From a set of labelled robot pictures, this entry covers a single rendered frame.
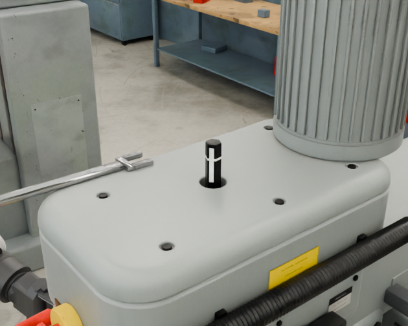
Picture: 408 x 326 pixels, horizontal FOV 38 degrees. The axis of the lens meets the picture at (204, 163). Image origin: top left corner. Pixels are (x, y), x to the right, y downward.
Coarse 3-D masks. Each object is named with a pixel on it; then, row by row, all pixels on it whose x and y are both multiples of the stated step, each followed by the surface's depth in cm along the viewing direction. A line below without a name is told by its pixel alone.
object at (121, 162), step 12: (132, 156) 86; (96, 168) 83; (108, 168) 83; (120, 168) 83; (132, 168) 83; (60, 180) 80; (72, 180) 80; (84, 180) 81; (12, 192) 77; (24, 192) 77; (36, 192) 77; (0, 204) 75
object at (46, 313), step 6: (42, 312) 84; (48, 312) 84; (30, 318) 83; (36, 318) 83; (42, 318) 83; (48, 318) 84; (18, 324) 82; (24, 324) 82; (30, 324) 82; (36, 324) 83; (48, 324) 84
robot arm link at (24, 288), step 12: (0, 264) 124; (12, 264) 125; (24, 264) 127; (0, 276) 123; (12, 276) 123; (24, 276) 123; (36, 276) 123; (0, 288) 122; (12, 288) 122; (24, 288) 121; (36, 288) 119; (0, 300) 124; (12, 300) 124; (24, 300) 121; (36, 300) 120; (24, 312) 124; (36, 312) 122
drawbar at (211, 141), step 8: (208, 144) 78; (216, 144) 77; (208, 152) 78; (216, 152) 78; (208, 160) 79; (208, 168) 79; (216, 168) 79; (208, 176) 80; (216, 176) 79; (208, 184) 80; (216, 184) 80
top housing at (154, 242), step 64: (256, 128) 97; (64, 192) 78; (128, 192) 78; (192, 192) 78; (256, 192) 78; (320, 192) 78; (384, 192) 85; (64, 256) 71; (128, 256) 66; (192, 256) 66; (256, 256) 72; (320, 256) 80; (128, 320) 65; (192, 320) 68
